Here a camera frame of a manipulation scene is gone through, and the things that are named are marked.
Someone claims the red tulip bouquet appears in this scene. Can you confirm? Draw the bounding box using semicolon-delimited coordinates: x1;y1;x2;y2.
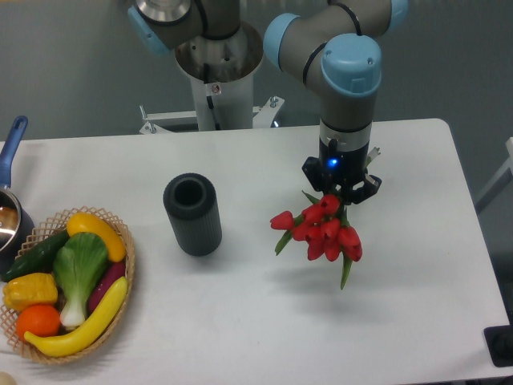
269;186;363;289

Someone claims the yellow banana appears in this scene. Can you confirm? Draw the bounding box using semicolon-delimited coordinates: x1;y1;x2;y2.
24;277;128;358

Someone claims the dark grey ribbed vase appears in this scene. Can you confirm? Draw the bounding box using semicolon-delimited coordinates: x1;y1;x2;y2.
163;172;222;257

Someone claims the purple eggplant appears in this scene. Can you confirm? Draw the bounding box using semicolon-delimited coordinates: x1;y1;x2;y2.
87;261;125;314

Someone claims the orange fruit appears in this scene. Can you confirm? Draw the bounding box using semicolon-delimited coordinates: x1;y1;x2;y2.
16;305;61;340

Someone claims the black device at table edge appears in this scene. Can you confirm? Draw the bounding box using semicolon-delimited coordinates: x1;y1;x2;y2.
483;325;512;367

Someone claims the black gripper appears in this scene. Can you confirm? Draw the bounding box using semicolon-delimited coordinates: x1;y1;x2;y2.
301;138;382;205

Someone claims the white furniture frame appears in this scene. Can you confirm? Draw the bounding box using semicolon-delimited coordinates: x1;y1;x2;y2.
474;137;512;215

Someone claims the woven wicker basket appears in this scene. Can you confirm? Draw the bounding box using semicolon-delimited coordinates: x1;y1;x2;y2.
1;206;135;365

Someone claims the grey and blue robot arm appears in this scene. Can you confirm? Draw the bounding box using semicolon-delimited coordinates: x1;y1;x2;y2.
128;1;408;205

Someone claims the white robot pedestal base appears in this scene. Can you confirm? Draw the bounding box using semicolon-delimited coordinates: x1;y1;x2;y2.
139;22;285;134

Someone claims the yellow bell pepper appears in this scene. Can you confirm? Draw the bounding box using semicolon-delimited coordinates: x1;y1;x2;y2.
3;273;58;312

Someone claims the blue handled saucepan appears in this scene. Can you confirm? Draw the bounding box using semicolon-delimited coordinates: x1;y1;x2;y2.
1;115;34;274

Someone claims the beige object at bottom edge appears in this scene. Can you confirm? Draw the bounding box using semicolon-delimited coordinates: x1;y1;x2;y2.
0;371;17;385

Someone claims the green cucumber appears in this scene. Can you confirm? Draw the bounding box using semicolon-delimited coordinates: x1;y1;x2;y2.
1;230;69;282

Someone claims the green bok choy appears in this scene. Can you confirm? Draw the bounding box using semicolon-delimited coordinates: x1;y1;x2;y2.
53;233;108;330

